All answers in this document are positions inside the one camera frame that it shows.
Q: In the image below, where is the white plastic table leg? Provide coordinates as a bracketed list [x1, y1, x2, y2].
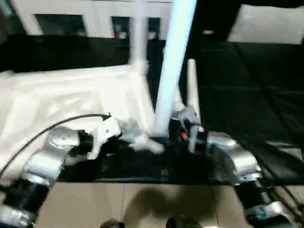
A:
[127, 0, 150, 70]
[152, 0, 198, 139]
[186, 57, 202, 124]
[174, 87, 186, 108]

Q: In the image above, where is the white plastic table top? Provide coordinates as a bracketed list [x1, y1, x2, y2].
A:
[0, 62, 165, 181]

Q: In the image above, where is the pale panel with holes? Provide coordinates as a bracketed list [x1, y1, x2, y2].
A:
[226, 4, 304, 46]

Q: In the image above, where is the black quilted mat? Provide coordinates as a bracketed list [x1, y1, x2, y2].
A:
[0, 32, 304, 185]

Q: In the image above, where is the white sideboard with glass doors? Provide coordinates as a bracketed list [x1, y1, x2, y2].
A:
[13, 0, 172, 40]

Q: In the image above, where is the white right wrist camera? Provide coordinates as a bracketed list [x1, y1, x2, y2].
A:
[170, 106, 205, 153]

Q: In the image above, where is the black left camera cable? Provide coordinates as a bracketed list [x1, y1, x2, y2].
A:
[0, 113, 113, 177]

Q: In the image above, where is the grey brown curtain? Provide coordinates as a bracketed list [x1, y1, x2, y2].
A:
[0, 0, 19, 45]

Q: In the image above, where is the black cabinet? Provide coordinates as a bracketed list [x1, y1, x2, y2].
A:
[170, 0, 304, 44]

